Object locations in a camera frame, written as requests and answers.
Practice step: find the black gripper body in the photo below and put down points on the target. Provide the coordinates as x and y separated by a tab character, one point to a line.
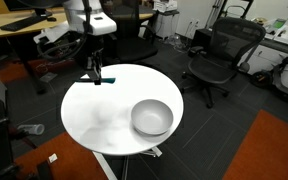
92	45

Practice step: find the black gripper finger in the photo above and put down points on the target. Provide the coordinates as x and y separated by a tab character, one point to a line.
98	71
90	70

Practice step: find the teal marker pen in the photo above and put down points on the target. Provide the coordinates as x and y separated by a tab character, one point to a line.
109	80

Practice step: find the grey metal bowl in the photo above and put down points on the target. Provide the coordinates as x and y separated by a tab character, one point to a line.
152	116

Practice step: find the grey floor plate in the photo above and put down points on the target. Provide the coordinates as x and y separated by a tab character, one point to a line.
48	77

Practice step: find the computer mouse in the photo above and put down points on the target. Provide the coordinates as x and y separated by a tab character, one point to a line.
51	19

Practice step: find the computer monitor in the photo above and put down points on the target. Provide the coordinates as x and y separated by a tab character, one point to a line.
42	13

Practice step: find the round wooden table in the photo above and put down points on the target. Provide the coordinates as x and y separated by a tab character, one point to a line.
147	15

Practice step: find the black computer keyboard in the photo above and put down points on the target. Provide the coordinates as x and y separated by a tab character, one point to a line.
22	23

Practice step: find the grey cabinet under printer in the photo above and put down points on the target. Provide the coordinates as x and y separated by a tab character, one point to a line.
167	25

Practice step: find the white printer box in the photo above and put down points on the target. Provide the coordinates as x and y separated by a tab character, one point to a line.
164	6

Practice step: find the white metal table base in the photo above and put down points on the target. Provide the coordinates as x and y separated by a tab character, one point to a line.
105	166

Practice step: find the small white card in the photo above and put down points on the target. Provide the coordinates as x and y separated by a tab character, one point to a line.
53	158

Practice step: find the black storage box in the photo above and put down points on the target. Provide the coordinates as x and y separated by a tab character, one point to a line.
202	36

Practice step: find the large black mesh office chair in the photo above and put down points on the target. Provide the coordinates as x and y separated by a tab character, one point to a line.
217	66

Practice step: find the black electric scooter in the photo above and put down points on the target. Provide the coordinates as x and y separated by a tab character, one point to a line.
260	79

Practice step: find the white drawer cabinet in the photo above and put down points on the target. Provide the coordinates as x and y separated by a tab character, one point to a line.
267	55

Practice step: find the green item on desk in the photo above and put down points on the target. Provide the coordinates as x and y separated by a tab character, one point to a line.
279	24

